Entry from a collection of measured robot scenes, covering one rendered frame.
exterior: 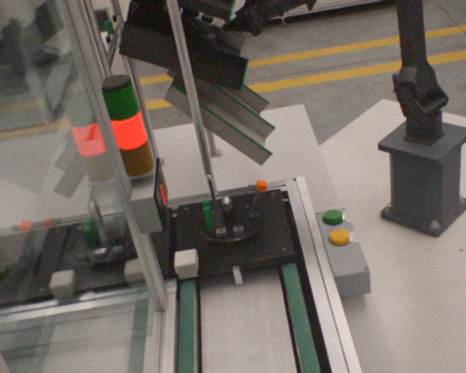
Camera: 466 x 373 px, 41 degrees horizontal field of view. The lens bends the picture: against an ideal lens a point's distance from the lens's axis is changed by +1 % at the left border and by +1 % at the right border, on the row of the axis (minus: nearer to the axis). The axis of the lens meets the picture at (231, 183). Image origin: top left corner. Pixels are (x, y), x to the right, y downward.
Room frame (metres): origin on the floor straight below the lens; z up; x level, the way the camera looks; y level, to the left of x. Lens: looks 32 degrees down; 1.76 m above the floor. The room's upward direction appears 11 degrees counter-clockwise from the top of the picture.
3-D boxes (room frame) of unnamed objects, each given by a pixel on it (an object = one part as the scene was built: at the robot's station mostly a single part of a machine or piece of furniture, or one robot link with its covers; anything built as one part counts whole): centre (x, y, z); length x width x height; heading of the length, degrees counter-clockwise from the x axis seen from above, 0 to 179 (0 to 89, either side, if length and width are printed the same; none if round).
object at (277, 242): (1.08, 0.02, 0.96); 0.24 x 0.24 x 0.02; 87
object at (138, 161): (0.90, 0.14, 1.28); 0.05 x 0.05 x 0.05
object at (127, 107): (0.90, 0.14, 1.38); 0.05 x 0.05 x 0.05
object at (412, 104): (1.15, -0.42, 1.15); 0.09 x 0.07 x 0.06; 125
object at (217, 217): (1.08, 0.02, 0.98); 0.14 x 0.14 x 0.02
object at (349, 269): (0.99, -0.19, 0.93); 0.21 x 0.07 x 0.06; 177
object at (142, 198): (0.90, 0.14, 1.29); 0.12 x 0.05 x 0.25; 177
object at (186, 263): (0.99, 0.12, 0.97); 0.05 x 0.05 x 0.04; 87
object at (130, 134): (0.90, 0.14, 1.33); 0.05 x 0.05 x 0.05
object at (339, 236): (0.99, -0.19, 0.96); 0.04 x 0.04 x 0.02
